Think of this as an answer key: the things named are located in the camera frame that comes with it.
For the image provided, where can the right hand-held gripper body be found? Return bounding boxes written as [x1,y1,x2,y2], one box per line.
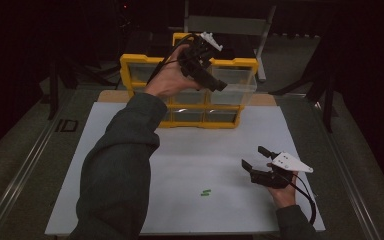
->
[249,151,314,190]

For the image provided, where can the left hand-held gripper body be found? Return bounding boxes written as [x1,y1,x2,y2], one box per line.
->
[177,31,224,81]

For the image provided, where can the clear plastic drawer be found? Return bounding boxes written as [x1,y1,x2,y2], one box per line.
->
[208,64,258,107]

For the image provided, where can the yellow organizer cabinet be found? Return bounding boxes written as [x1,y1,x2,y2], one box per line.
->
[119,32,259,130]

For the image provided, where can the person's right hand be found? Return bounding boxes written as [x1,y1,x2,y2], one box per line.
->
[266,162,300,210]

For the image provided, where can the person's left hand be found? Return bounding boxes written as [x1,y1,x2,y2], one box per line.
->
[143,44,204,99]

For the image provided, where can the white table sheet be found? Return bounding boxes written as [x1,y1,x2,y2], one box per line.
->
[44,101,326,236]

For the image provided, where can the grid of clear drawers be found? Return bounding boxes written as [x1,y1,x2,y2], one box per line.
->
[128,63,238,123]

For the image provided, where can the grey metal stand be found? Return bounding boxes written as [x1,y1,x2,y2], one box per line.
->
[183,0,278,83]

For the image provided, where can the black tripod stand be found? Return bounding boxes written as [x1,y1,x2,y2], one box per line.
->
[46,54,118,121]
[269,64,335,134]

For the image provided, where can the brown wooden board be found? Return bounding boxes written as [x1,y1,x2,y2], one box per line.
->
[97,89,278,107]

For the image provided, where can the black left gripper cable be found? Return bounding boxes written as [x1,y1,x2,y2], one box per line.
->
[146,33,201,86]

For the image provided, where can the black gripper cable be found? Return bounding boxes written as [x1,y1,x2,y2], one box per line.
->
[279,173,318,226]
[146,33,201,86]

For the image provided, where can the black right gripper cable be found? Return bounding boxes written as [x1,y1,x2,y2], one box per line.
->
[279,173,318,226]

